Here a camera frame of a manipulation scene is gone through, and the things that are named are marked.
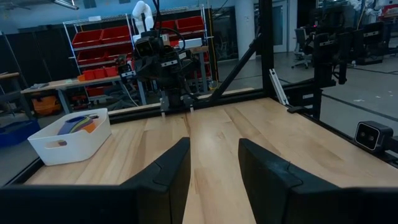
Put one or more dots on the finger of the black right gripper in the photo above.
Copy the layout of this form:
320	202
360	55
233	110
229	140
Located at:
172	63
127	73

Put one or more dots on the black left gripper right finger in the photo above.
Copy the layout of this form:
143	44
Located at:
273	186

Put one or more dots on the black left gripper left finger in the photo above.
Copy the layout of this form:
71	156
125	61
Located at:
164	186

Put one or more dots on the green measuring cup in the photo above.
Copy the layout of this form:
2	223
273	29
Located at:
84	122

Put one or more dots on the dark blue measuring cup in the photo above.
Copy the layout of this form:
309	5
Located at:
70	127

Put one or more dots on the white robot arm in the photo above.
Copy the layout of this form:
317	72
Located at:
141	12

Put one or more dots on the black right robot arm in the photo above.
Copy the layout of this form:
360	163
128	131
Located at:
174	90

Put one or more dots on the white plastic basket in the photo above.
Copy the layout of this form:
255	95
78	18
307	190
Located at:
77	149

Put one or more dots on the shelving with red bins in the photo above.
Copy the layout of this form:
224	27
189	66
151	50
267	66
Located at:
93	37

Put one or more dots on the workbench with red bins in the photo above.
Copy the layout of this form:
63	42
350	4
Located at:
62	84

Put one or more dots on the white round column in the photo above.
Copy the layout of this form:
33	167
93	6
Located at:
245	28

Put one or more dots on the orange bucket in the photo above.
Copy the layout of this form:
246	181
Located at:
46	105

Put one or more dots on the silver aluminium bar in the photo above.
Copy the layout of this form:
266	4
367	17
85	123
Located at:
278	87

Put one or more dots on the blue storage bin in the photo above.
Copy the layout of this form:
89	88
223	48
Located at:
18	132

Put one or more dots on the grey office chair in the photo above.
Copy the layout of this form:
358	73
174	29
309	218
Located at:
301	40

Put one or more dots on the black robot station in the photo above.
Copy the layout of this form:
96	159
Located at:
323	62

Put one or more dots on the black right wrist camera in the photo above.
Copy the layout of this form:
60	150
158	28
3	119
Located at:
144	48

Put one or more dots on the black table-level camera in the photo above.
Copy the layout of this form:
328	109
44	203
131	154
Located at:
373	137

